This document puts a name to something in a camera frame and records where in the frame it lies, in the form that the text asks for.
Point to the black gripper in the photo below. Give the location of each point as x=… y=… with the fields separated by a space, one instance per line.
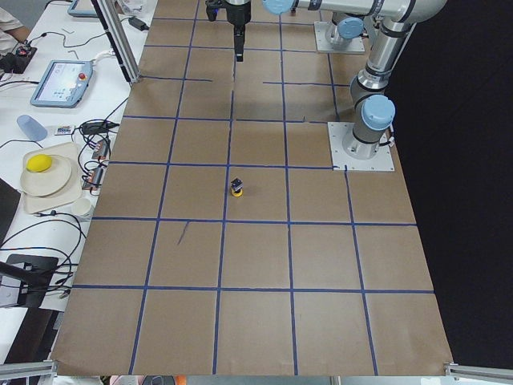
x=237 y=11

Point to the yellow push button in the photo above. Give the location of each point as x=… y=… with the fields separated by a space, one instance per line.
x=236 y=187

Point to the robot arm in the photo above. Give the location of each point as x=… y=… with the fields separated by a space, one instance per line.
x=344 y=27
x=374 y=111

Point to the black power adapter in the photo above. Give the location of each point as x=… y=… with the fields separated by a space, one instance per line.
x=138 y=23

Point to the blue plastic cup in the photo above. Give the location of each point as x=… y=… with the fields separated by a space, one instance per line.
x=31 y=128

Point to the white paper cup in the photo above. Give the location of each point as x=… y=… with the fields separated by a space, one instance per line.
x=83 y=209

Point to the yellow lemon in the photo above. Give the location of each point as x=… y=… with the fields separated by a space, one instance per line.
x=39 y=163

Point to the beige tray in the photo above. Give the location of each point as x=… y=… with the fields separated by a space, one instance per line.
x=71 y=191

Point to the beige plate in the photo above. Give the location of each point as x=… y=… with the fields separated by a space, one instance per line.
x=40 y=184

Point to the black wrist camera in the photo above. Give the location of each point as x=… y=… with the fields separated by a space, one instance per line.
x=212 y=7

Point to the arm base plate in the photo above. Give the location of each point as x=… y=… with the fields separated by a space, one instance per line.
x=352 y=47
x=349 y=154

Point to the aluminium frame post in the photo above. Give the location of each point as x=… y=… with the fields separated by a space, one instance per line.
x=109 y=18

